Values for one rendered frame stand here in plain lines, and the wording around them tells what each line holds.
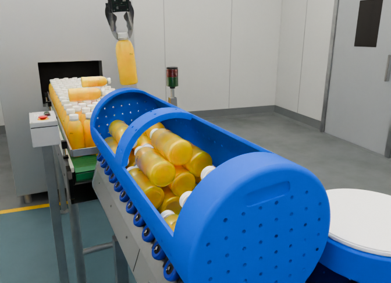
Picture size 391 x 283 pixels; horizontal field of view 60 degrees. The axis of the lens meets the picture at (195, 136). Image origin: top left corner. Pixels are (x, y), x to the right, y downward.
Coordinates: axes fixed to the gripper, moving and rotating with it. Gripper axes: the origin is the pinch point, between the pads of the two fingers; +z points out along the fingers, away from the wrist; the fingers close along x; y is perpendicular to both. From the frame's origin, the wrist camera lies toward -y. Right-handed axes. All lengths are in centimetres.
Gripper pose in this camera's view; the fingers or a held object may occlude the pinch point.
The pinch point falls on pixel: (122, 34)
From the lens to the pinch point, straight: 131.9
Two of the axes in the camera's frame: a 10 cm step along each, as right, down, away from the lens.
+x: 9.7, -1.5, 2.0
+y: 2.5, 4.0, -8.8
